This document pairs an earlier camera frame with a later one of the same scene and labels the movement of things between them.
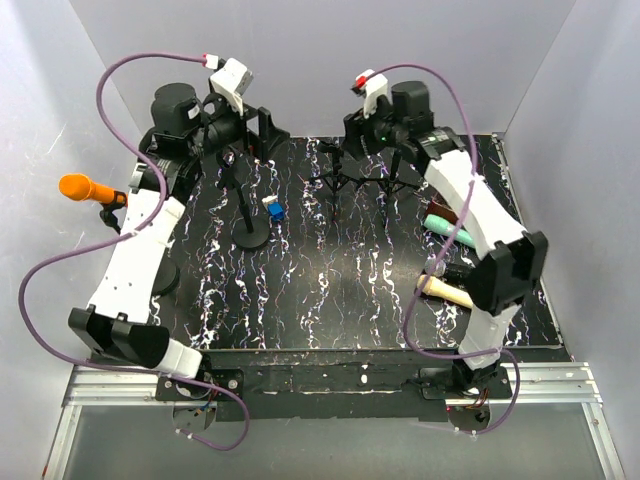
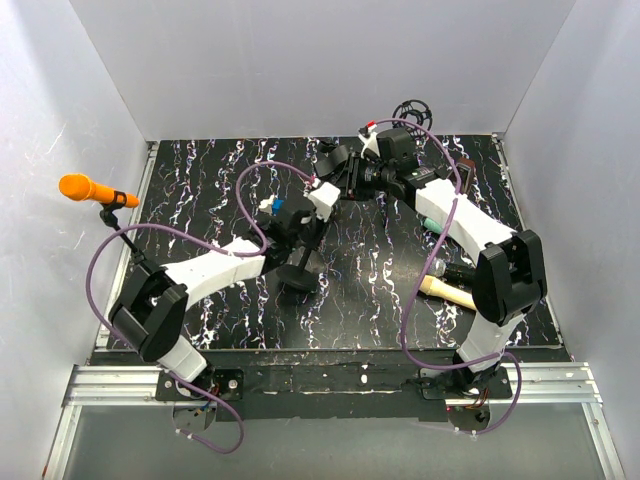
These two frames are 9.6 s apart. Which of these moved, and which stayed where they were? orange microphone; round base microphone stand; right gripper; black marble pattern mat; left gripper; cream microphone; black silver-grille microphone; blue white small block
Moved: left gripper; right gripper; round base microphone stand
Stayed: blue white small block; cream microphone; orange microphone; black marble pattern mat; black silver-grille microphone
